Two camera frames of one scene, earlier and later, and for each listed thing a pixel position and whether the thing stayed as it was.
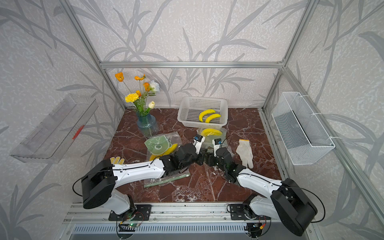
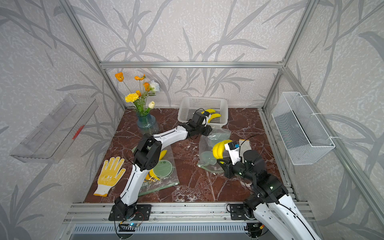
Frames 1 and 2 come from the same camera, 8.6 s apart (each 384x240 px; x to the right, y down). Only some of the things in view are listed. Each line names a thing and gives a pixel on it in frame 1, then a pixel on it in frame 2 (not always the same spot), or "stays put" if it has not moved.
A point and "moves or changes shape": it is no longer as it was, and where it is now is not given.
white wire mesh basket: [303, 138] stays put
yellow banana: [207, 132] → [218, 150]
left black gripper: [201, 157] → [207, 131]
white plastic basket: [190, 108] stays put
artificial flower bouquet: [139, 97] stays put
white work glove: [244, 151] stays put
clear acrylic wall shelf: [51, 140] stays put
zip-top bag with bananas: [211, 133] moves or changes shape
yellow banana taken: [211, 117] stays put
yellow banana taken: [205, 113] stays put
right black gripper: [209, 159] → [227, 168]
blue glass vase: [147, 125] stays put
